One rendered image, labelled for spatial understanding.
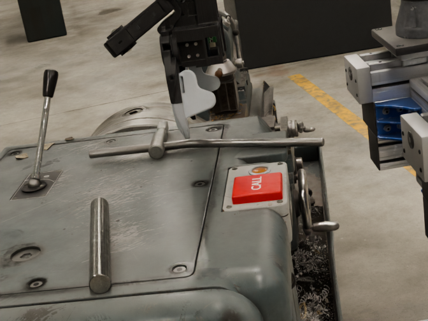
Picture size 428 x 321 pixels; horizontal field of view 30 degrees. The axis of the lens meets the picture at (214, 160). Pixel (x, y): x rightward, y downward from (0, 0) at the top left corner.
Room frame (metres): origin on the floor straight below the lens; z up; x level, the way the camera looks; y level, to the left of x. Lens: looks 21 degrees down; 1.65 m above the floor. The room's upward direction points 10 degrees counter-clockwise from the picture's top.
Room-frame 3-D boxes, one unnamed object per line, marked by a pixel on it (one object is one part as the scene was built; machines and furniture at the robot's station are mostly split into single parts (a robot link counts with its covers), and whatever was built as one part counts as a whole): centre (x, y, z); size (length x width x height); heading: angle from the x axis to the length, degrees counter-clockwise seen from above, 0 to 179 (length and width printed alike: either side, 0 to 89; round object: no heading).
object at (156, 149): (1.12, 0.07, 1.27); 0.12 x 0.02 x 0.02; 174
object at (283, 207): (0.91, -0.05, 1.23); 0.13 x 0.08 x 0.05; 172
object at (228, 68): (1.97, -0.06, 1.13); 0.08 x 0.08 x 0.03
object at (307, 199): (1.99, -0.20, 0.75); 0.27 x 0.10 x 0.23; 172
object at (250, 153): (1.05, -0.07, 1.24); 0.09 x 0.08 x 0.03; 172
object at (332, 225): (1.87, -0.26, 0.69); 0.08 x 0.03 x 0.03; 82
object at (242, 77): (2.55, -0.06, 1.01); 0.30 x 0.20 x 0.29; 172
